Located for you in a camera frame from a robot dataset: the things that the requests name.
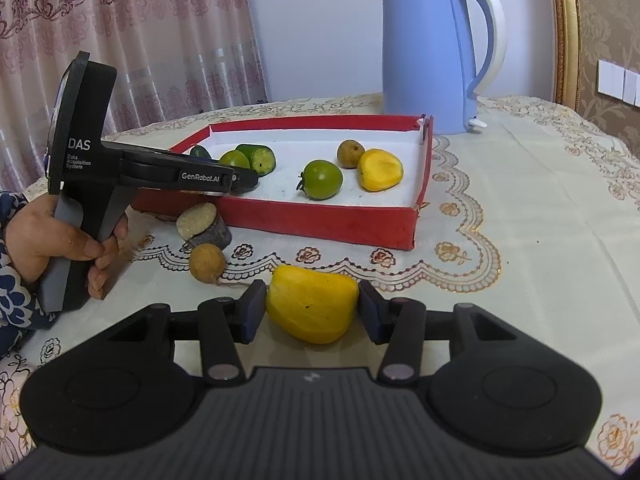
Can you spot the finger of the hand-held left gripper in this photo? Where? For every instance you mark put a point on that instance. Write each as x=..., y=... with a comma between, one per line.
x=245, y=180

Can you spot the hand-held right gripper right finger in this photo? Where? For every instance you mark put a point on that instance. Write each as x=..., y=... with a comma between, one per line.
x=372, y=317

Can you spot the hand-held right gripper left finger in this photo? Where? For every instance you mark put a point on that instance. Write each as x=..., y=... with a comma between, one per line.
x=252, y=310

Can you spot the small round green fruit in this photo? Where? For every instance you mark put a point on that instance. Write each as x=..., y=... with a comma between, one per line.
x=235, y=158

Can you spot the green cucumber piece with cut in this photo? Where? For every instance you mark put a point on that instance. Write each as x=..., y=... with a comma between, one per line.
x=260, y=157

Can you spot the large yellow fruit piece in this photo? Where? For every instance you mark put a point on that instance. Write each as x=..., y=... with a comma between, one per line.
x=312, y=305

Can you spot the round green tomato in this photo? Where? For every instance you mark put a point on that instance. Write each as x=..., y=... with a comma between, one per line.
x=322, y=180

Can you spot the red shallow cardboard box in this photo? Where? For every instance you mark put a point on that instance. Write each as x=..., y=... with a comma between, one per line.
x=325, y=220

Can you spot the brown longan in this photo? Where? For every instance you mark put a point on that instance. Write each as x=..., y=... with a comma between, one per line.
x=350, y=154
x=207, y=262

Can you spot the person's left forearm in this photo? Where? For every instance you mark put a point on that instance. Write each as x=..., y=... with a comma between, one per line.
x=10, y=300

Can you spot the person's left hand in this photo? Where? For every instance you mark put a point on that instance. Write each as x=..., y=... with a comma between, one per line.
x=35, y=235

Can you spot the dark green cucumber end piece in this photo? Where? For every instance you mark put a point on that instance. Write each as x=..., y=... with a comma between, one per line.
x=200, y=151

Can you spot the cut eggplant piece, beige face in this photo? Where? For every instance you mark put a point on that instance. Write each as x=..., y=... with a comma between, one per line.
x=200, y=222

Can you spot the pink patterned curtain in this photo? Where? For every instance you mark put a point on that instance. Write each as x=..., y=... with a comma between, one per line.
x=150, y=35

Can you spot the small yellow fruit piece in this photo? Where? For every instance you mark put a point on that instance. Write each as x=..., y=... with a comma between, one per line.
x=380, y=170

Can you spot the blue electric kettle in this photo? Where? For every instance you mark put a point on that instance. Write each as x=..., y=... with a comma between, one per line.
x=425, y=60

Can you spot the white wall switch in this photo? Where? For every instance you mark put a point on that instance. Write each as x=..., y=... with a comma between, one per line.
x=617, y=80

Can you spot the gold ornate frame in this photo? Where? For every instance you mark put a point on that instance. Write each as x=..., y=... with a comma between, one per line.
x=565, y=20

